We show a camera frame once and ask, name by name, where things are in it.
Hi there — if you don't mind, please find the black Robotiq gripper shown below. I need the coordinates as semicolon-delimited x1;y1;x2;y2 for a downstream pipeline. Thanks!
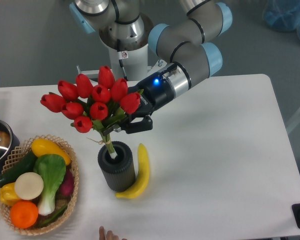
102;72;175;136

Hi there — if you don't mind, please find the red tulip bouquet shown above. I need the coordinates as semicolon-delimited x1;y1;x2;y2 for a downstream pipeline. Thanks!
39;65;144;160

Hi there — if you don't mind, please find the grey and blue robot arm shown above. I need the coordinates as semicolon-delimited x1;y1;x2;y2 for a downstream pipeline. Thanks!
69;0;233;136

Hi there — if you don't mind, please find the dark grey ribbed vase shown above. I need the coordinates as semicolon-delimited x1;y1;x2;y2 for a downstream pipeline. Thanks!
97;141;136;192

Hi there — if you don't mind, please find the person's hand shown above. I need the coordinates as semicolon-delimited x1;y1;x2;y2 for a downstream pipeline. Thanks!
98;226;127;240

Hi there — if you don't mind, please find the yellow banana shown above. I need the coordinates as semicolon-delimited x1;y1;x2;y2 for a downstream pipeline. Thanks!
114;143;150;199

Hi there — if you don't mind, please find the green bok choy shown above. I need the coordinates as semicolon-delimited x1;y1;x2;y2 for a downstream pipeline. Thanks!
33;154;66;216

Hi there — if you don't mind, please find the purple sweet potato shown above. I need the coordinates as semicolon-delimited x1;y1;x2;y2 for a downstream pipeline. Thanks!
59;168;75;197

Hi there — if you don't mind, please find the yellow squash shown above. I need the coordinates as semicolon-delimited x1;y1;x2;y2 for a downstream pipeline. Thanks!
31;138;71;166

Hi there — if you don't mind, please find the woven wicker basket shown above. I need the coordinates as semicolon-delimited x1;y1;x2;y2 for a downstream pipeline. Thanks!
0;135;79;236

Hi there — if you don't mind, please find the green cucumber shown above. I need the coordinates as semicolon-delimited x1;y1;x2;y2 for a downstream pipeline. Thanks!
0;150;37;188

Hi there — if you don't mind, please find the green chili pepper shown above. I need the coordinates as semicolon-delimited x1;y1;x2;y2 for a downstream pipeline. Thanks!
37;204;68;228

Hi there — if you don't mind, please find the orange fruit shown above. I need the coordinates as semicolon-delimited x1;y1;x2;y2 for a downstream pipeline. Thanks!
9;200;39;229

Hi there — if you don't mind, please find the yellow bell pepper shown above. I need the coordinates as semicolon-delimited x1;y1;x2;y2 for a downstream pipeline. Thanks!
0;182;22;206

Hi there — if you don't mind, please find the blue plastic bag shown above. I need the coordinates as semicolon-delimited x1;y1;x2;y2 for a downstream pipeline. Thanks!
262;0;300;40

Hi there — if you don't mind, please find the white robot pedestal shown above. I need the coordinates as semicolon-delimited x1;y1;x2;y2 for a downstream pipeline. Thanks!
76;12;171;85

